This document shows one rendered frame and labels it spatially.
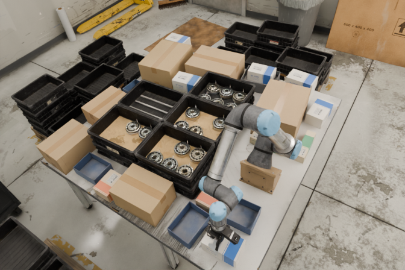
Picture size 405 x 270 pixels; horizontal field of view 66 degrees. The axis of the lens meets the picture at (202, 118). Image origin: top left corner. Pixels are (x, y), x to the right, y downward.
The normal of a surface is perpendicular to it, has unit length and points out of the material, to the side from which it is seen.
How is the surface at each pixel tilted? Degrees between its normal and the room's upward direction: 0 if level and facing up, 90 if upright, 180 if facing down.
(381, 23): 77
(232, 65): 0
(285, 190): 0
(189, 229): 0
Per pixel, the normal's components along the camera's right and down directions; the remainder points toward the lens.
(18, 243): -0.07, -0.70
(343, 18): -0.55, 0.45
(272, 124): 0.66, 0.24
